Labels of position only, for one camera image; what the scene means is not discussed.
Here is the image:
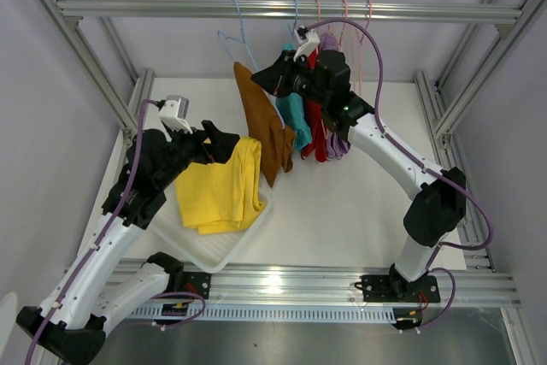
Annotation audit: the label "pink hanger of red trousers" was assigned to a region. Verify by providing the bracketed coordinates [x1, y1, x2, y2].
[315, 0, 322, 34]

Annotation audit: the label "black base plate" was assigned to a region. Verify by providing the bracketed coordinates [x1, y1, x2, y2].
[151, 273, 213, 327]
[351, 274, 441, 303]

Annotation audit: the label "pink hanger of yellow trousers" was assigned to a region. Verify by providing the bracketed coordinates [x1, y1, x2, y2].
[356, 0, 373, 95]

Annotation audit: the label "blue hanger of brown trousers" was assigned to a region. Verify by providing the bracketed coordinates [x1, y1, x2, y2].
[216, 0, 265, 73]

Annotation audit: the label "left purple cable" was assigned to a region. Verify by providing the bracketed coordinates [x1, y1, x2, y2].
[25, 97, 206, 365]

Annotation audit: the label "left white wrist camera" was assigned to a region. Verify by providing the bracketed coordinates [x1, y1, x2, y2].
[158, 95, 193, 134]

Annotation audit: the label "lilac trousers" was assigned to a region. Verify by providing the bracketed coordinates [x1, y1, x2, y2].
[319, 32, 350, 161]

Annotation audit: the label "white plastic basket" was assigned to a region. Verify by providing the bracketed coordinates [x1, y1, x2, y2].
[149, 186, 274, 274]

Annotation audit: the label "aluminium frame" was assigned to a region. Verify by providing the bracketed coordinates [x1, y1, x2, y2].
[0, 0, 547, 365]

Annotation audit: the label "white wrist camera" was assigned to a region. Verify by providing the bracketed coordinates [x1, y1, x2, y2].
[293, 26, 320, 62]
[158, 95, 193, 134]

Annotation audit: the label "brown trousers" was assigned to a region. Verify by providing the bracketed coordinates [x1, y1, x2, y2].
[232, 62, 297, 188]

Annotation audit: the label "pink hanger of lilac trousers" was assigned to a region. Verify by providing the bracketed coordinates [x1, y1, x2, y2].
[338, 0, 349, 51]

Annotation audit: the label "blue hanger of teal trousers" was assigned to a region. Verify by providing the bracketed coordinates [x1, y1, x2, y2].
[287, 0, 299, 42]

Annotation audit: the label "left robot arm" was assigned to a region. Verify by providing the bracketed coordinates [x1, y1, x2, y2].
[16, 121, 239, 364]

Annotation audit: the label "aluminium hanging rail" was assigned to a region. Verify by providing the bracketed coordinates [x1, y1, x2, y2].
[56, 0, 523, 25]

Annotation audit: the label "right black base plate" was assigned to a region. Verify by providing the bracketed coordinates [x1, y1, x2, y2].
[351, 274, 441, 303]

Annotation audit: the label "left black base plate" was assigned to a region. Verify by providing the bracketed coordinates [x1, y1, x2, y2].
[151, 273, 213, 327]

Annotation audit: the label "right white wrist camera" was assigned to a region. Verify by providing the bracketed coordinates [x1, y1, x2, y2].
[293, 26, 320, 62]

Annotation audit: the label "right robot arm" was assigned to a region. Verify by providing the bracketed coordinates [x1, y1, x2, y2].
[250, 50, 467, 301]

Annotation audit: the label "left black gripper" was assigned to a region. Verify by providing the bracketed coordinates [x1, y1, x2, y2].
[156, 120, 238, 190]

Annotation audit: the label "teal trousers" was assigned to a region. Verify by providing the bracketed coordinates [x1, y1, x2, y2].
[275, 93, 312, 150]

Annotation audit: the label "slotted cable duct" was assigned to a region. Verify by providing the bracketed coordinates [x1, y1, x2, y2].
[128, 303, 396, 324]

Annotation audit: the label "red trousers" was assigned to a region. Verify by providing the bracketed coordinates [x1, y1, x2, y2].
[298, 48, 332, 164]

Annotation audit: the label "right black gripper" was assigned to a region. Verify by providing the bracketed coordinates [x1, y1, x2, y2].
[249, 50, 328, 108]

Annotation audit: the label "yellow trousers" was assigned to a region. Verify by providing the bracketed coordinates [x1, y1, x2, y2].
[174, 137, 265, 235]

